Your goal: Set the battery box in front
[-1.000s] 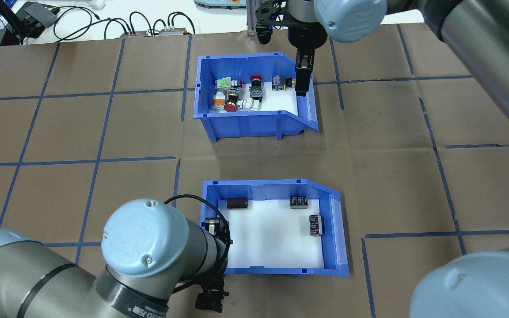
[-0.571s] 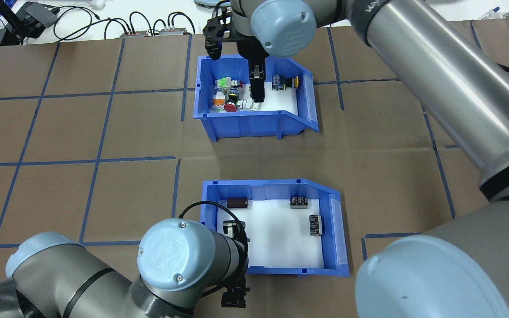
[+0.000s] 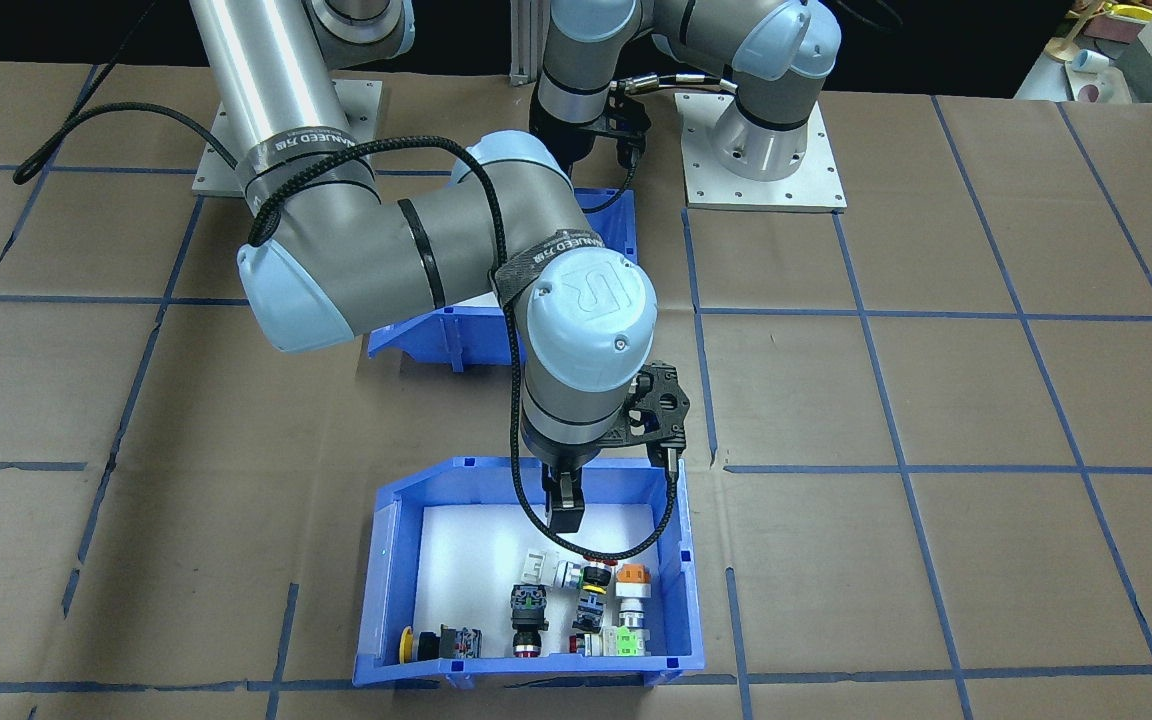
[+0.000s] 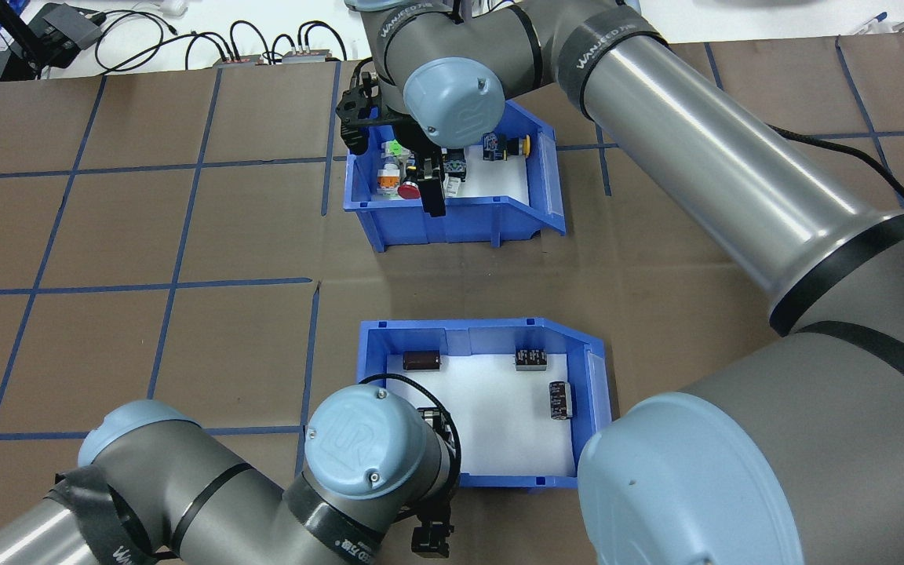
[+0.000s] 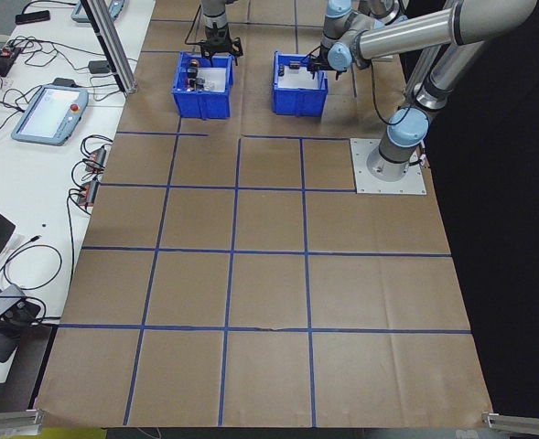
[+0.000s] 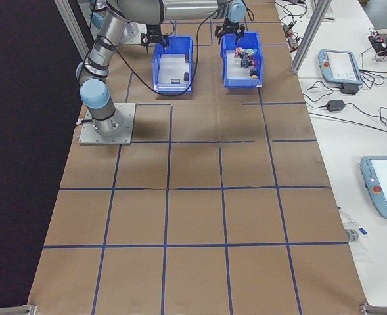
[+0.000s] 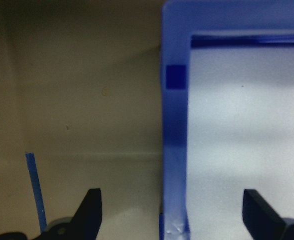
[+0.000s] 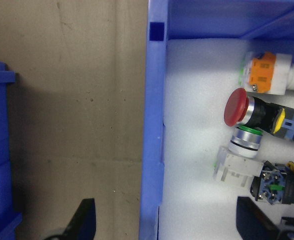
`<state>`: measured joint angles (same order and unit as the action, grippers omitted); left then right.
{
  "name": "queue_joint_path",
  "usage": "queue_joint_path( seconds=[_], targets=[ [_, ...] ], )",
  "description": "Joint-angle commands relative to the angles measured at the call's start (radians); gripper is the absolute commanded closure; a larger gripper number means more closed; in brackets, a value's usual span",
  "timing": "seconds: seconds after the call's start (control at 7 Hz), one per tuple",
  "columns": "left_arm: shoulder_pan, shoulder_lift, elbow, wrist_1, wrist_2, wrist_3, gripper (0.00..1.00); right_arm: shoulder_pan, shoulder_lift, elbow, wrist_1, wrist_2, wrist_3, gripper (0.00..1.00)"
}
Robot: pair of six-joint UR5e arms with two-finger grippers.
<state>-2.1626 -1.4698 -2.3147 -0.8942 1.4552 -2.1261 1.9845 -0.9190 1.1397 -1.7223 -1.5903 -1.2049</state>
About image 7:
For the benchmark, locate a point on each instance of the blue plastic storage bin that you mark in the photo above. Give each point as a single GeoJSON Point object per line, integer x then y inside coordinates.
{"type": "Point", "coordinates": [174, 112]}

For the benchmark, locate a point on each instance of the white foam liner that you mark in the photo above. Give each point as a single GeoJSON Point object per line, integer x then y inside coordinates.
{"type": "Point", "coordinates": [236, 125]}

